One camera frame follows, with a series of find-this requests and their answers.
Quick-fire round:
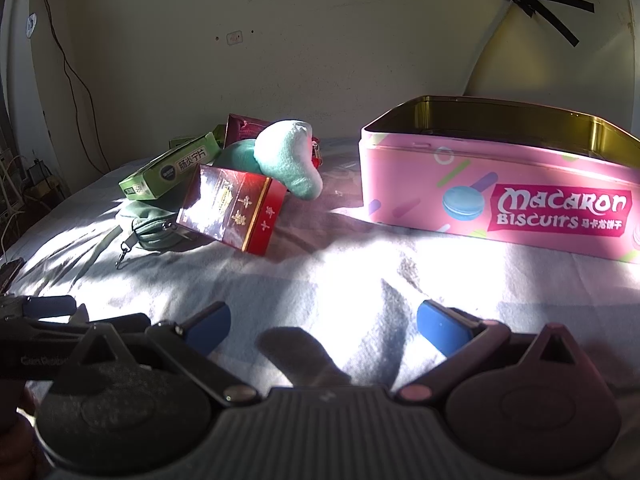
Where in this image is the small green box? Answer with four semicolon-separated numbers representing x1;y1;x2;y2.
169;125;226;150

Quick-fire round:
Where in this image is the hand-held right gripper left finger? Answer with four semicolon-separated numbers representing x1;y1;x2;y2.
55;301;261;406

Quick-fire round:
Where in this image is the green medicine box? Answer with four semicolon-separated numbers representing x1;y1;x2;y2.
118;132;222;200

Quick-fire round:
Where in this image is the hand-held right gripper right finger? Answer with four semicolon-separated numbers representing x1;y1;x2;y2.
416;300;608;403

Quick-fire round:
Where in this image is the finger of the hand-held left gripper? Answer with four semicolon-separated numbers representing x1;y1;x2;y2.
0;295;77;319
30;312;152;337

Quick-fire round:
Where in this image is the red cigarette box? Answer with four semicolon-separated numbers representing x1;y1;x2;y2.
176;163;288;257

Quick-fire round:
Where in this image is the pink biscuit tin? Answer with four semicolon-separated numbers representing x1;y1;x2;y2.
358;95;640;265

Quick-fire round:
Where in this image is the mint plush toy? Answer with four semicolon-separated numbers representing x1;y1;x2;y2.
214;119;324;201

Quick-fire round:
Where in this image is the pale green zipper pouch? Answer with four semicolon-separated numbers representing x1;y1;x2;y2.
116;200;193;268

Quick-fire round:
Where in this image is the tangle of white cables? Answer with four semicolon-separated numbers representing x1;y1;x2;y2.
0;147;31;261

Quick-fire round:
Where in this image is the dark red box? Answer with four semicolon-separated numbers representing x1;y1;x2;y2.
223;113;273;151

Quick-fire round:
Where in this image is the dark adapter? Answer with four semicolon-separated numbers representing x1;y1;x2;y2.
27;160;51;186

